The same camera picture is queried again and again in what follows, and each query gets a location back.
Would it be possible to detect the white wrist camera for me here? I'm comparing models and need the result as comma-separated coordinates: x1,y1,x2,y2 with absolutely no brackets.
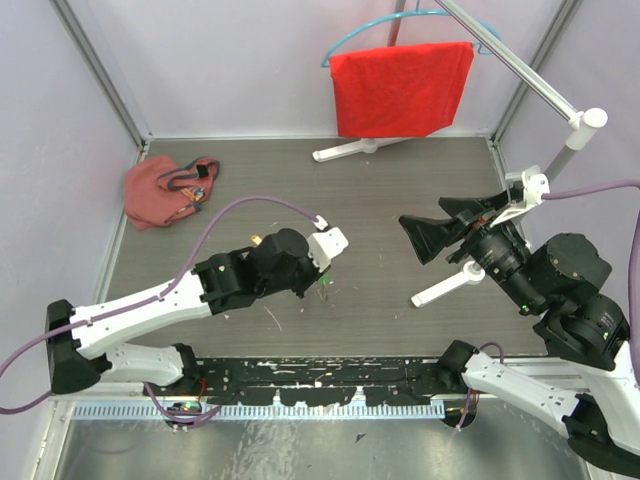
491,165,550,227
306,215,349,273

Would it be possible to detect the red cloth on hanger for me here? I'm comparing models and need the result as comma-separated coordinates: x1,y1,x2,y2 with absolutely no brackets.
329,42,474,139

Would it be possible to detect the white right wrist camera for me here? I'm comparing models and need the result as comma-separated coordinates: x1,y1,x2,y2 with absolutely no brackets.
491,165,550,227

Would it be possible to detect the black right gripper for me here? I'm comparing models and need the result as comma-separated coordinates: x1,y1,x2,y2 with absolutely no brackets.
394,186,542,310

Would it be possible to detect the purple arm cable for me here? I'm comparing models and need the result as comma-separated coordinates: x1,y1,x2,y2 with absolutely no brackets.
0,195,321,416
542,180,640,301

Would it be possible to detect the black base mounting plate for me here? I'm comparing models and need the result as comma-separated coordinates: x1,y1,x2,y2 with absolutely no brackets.
197,357,499,407

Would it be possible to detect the aluminium frame post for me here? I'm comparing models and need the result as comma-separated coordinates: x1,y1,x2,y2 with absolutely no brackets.
51,0,153,150

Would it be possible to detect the crumpled dusty red garment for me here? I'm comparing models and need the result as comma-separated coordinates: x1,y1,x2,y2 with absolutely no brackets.
123,155,221,231

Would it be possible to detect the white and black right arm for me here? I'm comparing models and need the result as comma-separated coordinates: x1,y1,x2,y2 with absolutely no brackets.
399,192,639,477

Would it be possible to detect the white garment rack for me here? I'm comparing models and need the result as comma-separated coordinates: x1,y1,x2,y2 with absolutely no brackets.
312,0,609,309

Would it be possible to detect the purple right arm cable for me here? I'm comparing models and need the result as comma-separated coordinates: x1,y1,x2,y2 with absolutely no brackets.
542,180,640,301

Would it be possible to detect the slotted grey cable duct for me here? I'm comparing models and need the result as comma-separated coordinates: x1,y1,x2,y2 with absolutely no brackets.
72,400,445,420

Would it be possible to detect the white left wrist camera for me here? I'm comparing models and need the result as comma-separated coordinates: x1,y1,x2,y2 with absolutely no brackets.
306,215,349,273

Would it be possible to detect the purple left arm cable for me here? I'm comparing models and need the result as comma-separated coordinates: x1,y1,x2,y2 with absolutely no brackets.
0,195,321,416

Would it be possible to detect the key with green tag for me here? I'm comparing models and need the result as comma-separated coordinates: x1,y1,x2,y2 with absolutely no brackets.
318,273,331,288

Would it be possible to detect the large keyring with yellow grip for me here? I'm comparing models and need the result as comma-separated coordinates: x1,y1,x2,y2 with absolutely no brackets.
316,272,340,302

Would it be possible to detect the teal clothes hanger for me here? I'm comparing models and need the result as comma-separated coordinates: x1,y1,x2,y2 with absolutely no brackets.
315,9,493,69

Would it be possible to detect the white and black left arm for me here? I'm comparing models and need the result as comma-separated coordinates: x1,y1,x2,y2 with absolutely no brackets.
46,228,348,396

